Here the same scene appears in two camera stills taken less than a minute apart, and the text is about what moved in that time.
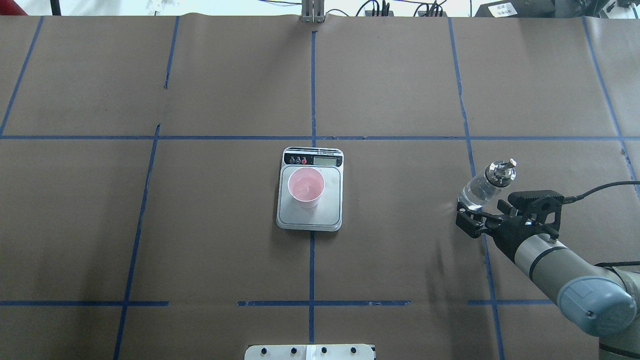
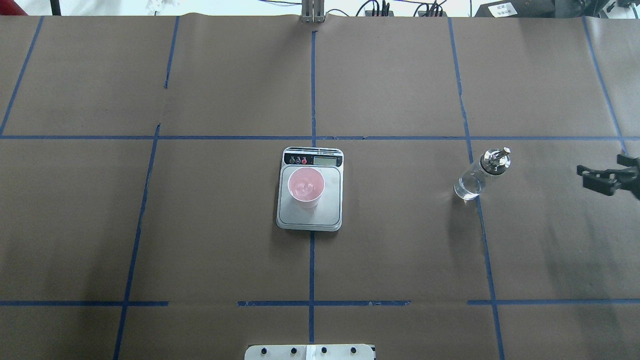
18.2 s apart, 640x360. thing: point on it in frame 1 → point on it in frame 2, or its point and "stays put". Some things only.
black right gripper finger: [506, 208] → [627, 161]
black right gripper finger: [471, 221] → [603, 181]
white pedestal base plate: [309, 352] stays put
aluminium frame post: [312, 11] stays put
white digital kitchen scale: [328, 215] stays put
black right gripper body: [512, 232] → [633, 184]
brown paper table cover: [138, 180] stays put
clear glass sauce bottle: [477, 192] → [493, 162]
